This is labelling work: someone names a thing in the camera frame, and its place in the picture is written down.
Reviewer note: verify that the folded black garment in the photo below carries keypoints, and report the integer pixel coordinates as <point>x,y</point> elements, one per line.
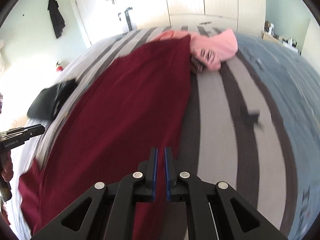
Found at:
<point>50,100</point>

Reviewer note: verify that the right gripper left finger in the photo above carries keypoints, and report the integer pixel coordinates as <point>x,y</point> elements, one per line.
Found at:
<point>106,211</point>

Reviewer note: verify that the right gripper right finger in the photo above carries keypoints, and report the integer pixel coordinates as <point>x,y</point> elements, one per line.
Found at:
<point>214,211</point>

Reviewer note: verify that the person's left hand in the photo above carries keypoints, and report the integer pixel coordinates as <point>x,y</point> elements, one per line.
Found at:
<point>7,172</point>

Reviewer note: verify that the striped star bed sheet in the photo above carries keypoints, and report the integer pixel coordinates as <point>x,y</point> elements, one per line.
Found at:
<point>254,124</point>

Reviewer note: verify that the red fire extinguisher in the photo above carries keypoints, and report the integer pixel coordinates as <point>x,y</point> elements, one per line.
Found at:
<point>59,67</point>

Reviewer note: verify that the dark red t-shirt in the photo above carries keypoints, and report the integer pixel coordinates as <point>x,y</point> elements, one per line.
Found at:
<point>136,104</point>

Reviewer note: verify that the silver suitcase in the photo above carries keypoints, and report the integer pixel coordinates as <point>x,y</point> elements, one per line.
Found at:
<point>127,19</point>

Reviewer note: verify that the black hanging garment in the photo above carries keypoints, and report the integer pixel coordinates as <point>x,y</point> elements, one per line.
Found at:
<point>57,20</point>

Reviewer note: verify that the white room door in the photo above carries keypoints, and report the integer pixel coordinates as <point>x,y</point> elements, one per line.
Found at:
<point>101,19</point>

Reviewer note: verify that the cluttered bedside table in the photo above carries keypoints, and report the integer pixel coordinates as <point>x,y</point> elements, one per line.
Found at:
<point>269,35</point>

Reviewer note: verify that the pink printed t-shirt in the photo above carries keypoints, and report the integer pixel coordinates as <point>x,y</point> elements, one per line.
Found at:
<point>205,52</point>

